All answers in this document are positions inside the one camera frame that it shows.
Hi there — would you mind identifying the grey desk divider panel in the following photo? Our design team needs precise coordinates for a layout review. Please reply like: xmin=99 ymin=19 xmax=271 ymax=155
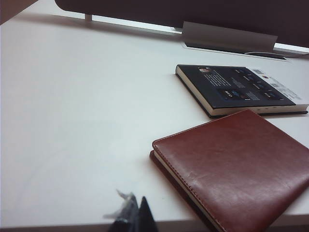
xmin=54 ymin=0 xmax=309 ymax=46

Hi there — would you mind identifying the grey metal cable flap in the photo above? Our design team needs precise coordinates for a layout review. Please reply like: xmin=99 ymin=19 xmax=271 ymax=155
xmin=180 ymin=21 xmax=279 ymax=51

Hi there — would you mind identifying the black hardcover book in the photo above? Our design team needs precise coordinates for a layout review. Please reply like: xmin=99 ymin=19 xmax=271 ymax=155
xmin=175 ymin=64 xmax=309 ymax=119

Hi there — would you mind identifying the red leather book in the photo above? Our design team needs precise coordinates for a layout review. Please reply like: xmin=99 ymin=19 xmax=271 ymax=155
xmin=149 ymin=109 xmax=309 ymax=232

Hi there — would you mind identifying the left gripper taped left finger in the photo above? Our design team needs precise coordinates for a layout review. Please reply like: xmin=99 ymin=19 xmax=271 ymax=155
xmin=103 ymin=188 xmax=140 ymax=232

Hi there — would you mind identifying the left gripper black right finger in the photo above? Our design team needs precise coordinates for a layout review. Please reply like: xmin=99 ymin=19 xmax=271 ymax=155
xmin=136 ymin=195 xmax=159 ymax=232

